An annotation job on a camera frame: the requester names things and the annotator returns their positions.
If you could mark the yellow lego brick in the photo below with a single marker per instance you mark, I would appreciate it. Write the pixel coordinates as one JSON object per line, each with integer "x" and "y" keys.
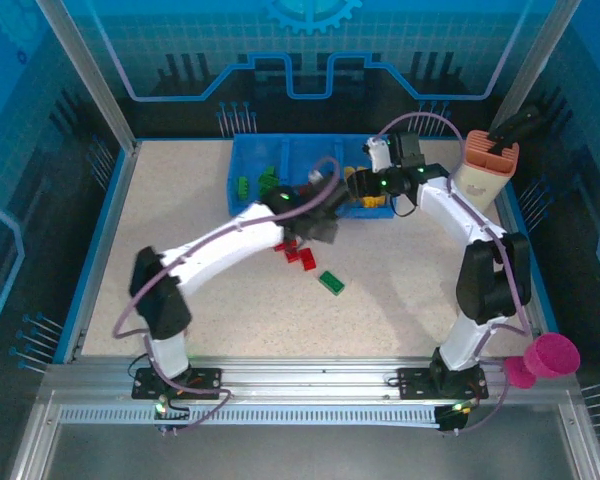
{"x": 372, "y": 201}
{"x": 350, "y": 172}

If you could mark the red lego brick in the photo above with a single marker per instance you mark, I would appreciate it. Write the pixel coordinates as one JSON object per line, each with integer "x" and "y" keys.
{"x": 292, "y": 256}
{"x": 280, "y": 246}
{"x": 308, "y": 259}
{"x": 304, "y": 190}

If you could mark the green lego brick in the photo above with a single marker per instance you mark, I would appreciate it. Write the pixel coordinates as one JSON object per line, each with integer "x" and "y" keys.
{"x": 242, "y": 186}
{"x": 331, "y": 283}
{"x": 270, "y": 173}
{"x": 265, "y": 186}

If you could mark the blue three-compartment plastic bin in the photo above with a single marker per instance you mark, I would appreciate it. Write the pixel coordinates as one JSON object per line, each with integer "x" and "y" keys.
{"x": 260, "y": 150}

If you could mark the beige utensil holder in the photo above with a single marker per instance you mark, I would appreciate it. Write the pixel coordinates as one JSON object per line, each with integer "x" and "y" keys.
{"x": 475, "y": 185}

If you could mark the black controller box with LED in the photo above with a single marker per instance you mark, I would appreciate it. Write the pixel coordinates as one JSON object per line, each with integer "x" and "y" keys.
{"x": 165, "y": 417}
{"x": 455, "y": 417}

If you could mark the pink goblet cup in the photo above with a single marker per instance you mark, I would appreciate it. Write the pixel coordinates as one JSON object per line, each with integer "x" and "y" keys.
{"x": 552, "y": 355}

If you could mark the aluminium frame rail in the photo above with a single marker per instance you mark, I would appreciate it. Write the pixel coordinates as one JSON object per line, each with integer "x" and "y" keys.
{"x": 305, "y": 380}

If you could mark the aluminium corner post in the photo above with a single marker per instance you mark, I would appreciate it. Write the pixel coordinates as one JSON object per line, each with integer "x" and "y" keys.
{"x": 530, "y": 65}
{"x": 95, "y": 90}

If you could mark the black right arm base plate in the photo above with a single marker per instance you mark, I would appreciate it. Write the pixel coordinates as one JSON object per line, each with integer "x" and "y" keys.
{"x": 412, "y": 380}

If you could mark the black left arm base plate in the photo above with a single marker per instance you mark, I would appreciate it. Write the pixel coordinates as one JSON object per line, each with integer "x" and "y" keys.
{"x": 205, "y": 377}

